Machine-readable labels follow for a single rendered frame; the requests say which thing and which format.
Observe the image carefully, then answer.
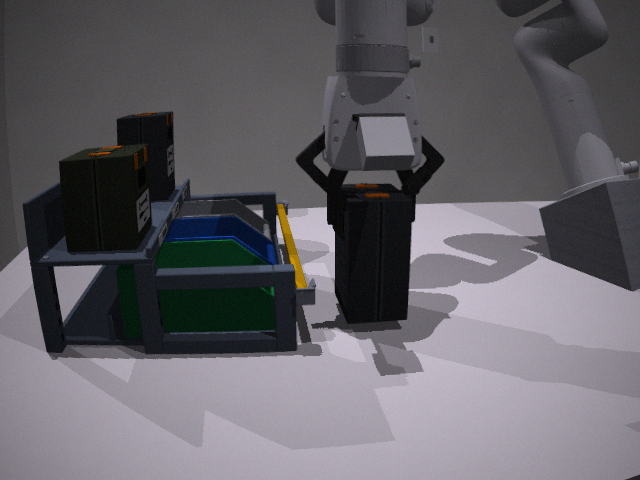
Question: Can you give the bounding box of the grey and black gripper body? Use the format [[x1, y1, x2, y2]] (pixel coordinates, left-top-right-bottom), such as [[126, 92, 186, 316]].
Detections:
[[322, 71, 422, 171]]

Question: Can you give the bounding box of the blue open bin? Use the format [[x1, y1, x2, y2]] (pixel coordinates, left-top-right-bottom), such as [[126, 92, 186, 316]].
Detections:
[[163, 216, 277, 265]]

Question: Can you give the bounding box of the green open bin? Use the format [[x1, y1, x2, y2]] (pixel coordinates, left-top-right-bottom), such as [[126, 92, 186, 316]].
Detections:
[[116, 239, 275, 337]]

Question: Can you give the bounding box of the yellow bar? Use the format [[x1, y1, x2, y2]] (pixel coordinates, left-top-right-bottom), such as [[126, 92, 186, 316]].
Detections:
[[277, 204, 308, 288]]

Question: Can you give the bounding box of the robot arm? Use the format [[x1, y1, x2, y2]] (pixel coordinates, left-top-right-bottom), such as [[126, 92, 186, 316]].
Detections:
[[314, 0, 639, 199]]

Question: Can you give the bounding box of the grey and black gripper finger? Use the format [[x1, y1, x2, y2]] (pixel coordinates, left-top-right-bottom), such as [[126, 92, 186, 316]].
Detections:
[[396, 136, 444, 222], [296, 131, 348, 235]]

